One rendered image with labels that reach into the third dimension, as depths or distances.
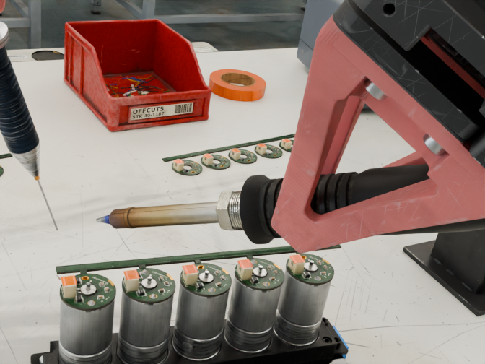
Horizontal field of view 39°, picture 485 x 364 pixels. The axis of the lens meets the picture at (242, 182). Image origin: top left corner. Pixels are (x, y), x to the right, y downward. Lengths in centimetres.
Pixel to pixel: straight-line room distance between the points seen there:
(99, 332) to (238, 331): 7
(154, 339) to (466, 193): 19
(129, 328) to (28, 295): 10
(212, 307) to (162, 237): 15
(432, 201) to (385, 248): 31
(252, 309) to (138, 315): 6
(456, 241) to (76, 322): 27
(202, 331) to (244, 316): 2
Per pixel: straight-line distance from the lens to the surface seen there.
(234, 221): 24
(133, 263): 34
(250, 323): 35
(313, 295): 35
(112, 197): 51
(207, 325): 34
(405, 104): 18
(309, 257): 36
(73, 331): 32
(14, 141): 24
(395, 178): 22
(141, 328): 33
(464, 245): 48
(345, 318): 43
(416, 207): 20
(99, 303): 31
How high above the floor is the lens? 101
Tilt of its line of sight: 29 degrees down
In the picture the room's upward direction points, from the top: 10 degrees clockwise
